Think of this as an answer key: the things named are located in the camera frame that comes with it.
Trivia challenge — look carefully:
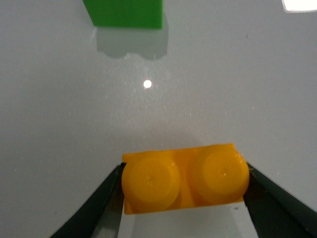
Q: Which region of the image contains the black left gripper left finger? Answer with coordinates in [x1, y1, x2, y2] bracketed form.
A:
[51, 163, 125, 238]

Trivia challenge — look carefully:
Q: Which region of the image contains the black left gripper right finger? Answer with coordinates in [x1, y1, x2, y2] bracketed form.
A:
[243, 163, 317, 238]

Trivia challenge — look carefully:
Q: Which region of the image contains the yellow toy block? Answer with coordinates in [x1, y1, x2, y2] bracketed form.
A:
[121, 144, 250, 215]

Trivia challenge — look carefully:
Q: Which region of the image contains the green toy block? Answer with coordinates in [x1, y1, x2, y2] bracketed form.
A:
[83, 0, 163, 29]

